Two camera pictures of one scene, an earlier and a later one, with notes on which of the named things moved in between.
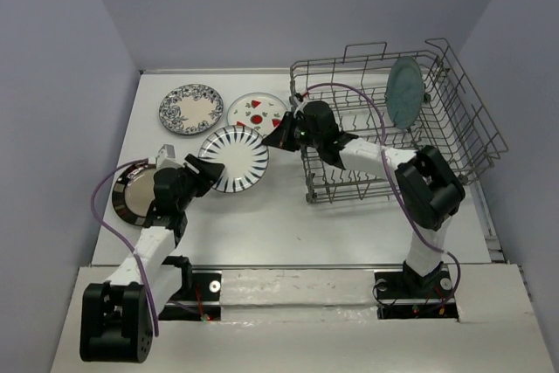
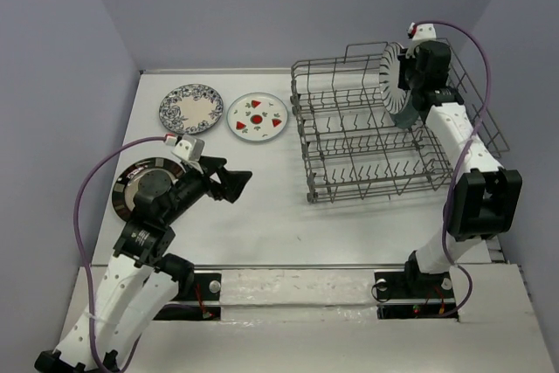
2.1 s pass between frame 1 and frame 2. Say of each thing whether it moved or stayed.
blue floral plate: stayed
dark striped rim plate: stayed
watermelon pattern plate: stayed
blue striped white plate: moved
